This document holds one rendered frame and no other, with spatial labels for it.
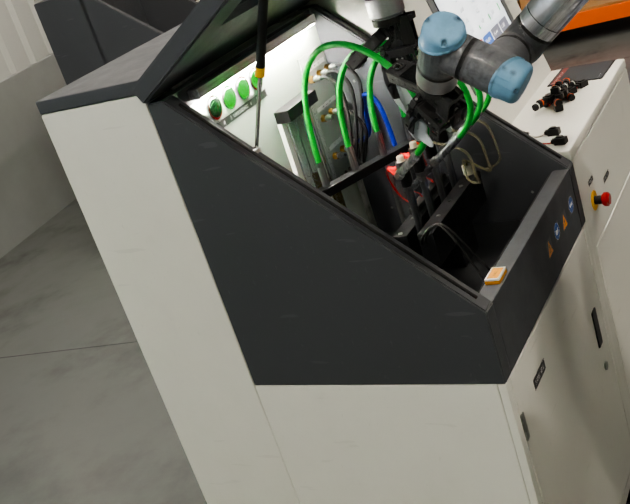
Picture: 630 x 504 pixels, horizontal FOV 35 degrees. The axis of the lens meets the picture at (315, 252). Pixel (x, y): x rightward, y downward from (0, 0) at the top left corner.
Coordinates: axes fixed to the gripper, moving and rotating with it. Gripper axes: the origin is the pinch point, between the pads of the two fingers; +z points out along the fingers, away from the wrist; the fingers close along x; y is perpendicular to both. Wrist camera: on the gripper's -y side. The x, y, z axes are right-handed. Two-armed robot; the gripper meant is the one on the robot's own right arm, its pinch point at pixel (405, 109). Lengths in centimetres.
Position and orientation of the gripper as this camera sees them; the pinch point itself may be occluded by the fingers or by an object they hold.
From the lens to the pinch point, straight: 211.3
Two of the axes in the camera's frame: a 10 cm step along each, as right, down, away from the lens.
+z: 3.0, 8.8, 3.7
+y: 8.5, -0.7, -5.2
